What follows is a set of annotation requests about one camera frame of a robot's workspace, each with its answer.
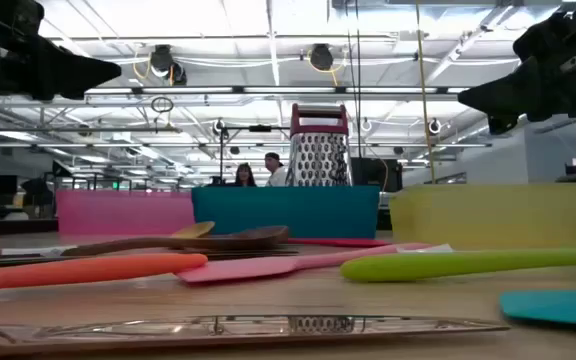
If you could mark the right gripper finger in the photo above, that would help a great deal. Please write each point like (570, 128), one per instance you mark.
(518, 90)

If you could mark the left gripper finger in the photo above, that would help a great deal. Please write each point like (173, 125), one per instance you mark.
(68, 70)

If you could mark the orange silicone spatula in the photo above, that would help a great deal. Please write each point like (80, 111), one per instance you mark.
(93, 270)

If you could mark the blue silicone spatula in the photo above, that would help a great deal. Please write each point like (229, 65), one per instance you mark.
(558, 307)

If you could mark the dark wooden spoon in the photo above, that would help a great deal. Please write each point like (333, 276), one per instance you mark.
(248, 240)

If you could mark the pink silicone spatula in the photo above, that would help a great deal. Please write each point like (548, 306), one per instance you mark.
(238, 270)

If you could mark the black ceiling fixture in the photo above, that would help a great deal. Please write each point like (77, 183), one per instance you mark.
(163, 60)
(321, 56)

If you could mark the black office chair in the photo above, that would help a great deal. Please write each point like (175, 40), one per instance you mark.
(38, 192)

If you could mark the yellow plastic bin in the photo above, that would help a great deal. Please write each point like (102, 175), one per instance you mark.
(488, 215)

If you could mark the pink plastic bin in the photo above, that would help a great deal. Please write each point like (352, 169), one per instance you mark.
(118, 212)

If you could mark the dark low table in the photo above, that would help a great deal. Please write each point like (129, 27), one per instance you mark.
(8, 226)

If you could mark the black monitor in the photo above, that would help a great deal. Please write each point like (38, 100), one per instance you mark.
(373, 175)

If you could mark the black tripod stand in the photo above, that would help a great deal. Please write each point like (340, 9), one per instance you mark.
(221, 160)

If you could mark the green silicone spoon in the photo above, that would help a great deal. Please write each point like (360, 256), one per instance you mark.
(443, 262)

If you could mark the small gold spoon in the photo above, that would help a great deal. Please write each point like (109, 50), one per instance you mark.
(195, 230)

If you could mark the person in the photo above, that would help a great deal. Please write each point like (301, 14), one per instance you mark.
(277, 175)
(245, 177)

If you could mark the red-trimmed steel box grater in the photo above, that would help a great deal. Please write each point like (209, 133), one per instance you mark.
(318, 160)

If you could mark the red silicone spatula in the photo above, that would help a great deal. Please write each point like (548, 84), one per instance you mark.
(338, 242)

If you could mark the blue plastic bin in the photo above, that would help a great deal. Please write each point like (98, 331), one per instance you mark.
(293, 210)

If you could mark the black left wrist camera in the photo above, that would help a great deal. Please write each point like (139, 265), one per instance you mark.
(3, 12)

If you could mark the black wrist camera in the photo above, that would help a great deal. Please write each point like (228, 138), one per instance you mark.
(548, 35)
(3, 12)

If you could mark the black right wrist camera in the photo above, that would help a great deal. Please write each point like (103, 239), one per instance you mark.
(548, 35)

